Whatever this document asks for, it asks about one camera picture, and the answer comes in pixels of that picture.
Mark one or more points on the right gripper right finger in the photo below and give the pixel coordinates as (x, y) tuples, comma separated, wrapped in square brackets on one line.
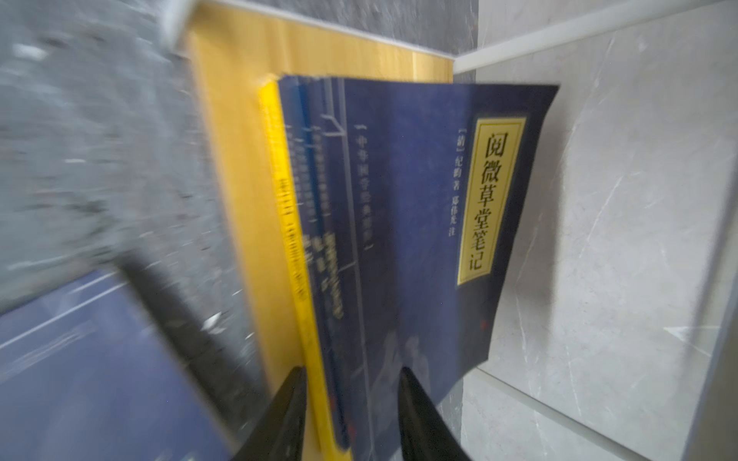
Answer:
[(423, 433)]

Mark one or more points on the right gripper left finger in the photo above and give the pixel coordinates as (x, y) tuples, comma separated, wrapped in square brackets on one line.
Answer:
[(280, 433)]

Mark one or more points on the navy book yellow label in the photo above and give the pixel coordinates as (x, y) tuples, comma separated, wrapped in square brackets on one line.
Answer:
[(426, 184)]

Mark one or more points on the blue book Han Feizi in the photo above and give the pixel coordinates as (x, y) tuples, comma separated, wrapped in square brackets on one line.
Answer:
[(301, 98)]

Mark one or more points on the navy book Mengxi label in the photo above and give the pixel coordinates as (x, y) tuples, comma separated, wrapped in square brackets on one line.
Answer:
[(86, 374)]

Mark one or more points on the yellow book on shelf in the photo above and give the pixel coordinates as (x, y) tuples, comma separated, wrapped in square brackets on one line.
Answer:
[(271, 105)]

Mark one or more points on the white wooden two-tier shelf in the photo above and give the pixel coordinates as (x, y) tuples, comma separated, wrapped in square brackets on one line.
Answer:
[(545, 224)]

